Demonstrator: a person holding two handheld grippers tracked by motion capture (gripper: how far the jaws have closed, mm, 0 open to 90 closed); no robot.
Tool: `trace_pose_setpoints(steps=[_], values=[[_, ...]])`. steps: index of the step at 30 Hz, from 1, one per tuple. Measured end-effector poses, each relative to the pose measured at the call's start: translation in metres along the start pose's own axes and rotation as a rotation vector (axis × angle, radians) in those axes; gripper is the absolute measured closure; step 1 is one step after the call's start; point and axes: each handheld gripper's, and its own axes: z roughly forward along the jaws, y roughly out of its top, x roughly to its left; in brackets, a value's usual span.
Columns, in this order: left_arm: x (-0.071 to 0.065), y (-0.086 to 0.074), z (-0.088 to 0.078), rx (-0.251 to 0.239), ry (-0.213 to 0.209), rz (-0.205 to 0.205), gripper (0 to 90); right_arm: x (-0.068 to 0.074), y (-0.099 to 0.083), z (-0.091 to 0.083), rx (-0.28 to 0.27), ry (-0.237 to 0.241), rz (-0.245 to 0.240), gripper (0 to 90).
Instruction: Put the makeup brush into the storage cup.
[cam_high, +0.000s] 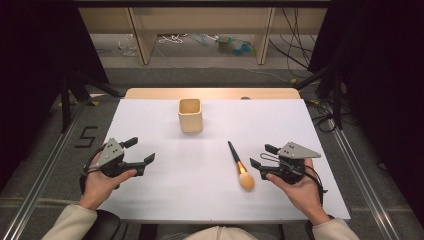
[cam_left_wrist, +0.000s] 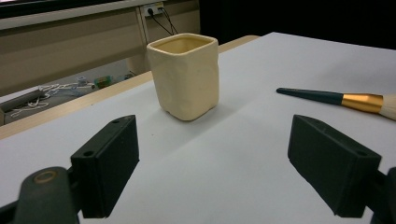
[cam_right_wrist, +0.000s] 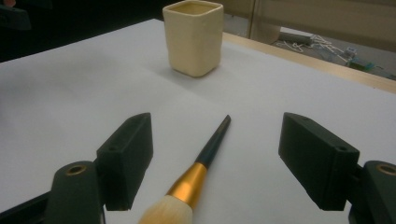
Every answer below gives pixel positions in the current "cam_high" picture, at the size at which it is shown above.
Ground bluish clear plastic wrap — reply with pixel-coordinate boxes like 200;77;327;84
189;33;218;46

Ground metal floor rail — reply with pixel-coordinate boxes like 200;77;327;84
1;101;88;240
328;119;403;240

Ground left hand-held gripper cable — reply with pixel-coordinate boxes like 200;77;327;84
79;148;107;195

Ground right hand-held gripper cable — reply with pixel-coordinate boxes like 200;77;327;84
259;152;328;205

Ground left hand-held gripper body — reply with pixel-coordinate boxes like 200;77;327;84
96;137;137;179

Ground hanging black cables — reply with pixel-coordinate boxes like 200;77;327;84
269;7;318;80

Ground light wooden desk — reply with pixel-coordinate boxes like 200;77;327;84
78;7;329;66

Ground person's beige torso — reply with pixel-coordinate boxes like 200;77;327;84
182;225;258;240

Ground clear plastic bag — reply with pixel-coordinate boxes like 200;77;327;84
117;34;139;58

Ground black curtain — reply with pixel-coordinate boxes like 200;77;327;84
308;0;424;218
0;0;109;193

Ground makeup brush with gold ferrule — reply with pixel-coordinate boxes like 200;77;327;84
227;140;255;192

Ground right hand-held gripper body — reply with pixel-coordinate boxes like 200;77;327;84
273;141;322;185

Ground cream square cup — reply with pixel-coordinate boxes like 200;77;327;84
177;98;204;134

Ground black floor cables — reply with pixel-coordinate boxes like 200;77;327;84
305;99;338;133

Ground person's right hand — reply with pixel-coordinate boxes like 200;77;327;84
265;157;331;226

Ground white table sheet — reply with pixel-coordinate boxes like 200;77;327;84
98;98;352;224

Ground person's left hand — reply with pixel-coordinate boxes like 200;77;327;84
79;159;138;212

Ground white coiled cord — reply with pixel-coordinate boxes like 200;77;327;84
158;33;188;45

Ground black tripod stand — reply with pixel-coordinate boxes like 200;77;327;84
294;64;345;131
59;69;122;134

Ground colourful bottle pack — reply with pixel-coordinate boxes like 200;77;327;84
216;35;257;57

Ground hand-held gripper cable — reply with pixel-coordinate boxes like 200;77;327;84
79;148;107;195
259;152;328;205

